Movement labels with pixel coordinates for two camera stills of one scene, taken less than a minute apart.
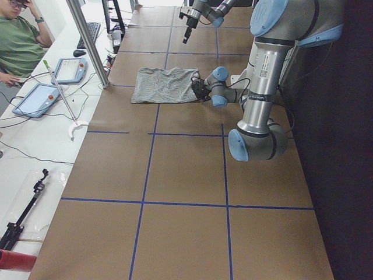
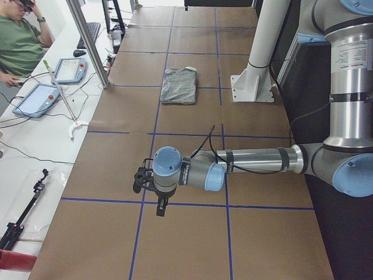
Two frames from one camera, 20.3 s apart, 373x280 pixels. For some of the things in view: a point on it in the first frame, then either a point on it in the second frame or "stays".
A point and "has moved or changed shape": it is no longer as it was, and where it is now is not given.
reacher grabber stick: (77, 122) stays
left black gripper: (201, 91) → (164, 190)
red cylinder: (14, 260) stays
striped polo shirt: (165, 86) has moved or changed shape
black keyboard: (93, 28) stays
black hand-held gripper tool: (13, 228) stays
